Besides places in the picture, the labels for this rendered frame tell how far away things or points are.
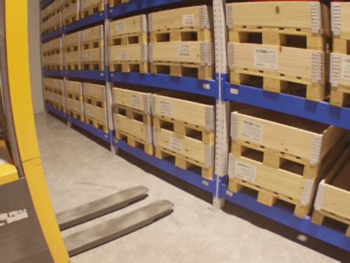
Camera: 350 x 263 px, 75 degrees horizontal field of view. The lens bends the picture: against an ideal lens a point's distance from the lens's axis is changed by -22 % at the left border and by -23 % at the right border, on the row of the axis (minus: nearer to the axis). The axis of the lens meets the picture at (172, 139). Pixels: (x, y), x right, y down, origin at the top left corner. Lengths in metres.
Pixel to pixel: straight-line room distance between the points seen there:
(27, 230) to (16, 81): 0.94
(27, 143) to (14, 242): 0.67
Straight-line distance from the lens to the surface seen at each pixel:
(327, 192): 2.03
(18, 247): 1.94
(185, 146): 2.76
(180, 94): 3.23
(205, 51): 2.39
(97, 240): 2.30
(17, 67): 1.64
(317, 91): 1.88
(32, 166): 1.76
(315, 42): 1.88
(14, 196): 1.75
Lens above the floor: 1.51
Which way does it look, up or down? 19 degrees down
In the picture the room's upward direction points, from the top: 2 degrees counter-clockwise
